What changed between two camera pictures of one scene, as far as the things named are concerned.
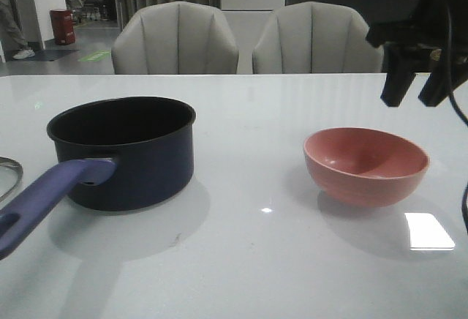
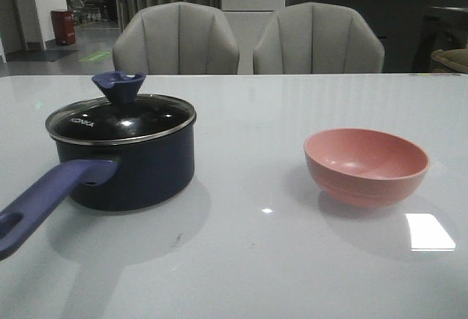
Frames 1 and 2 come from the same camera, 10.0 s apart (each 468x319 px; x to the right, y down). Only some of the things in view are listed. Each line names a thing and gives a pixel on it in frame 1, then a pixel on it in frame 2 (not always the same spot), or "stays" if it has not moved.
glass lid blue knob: [11, 175] to [122, 115]
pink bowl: [365, 168] stays
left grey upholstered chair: [175, 38] stays
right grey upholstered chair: [316, 38] stays
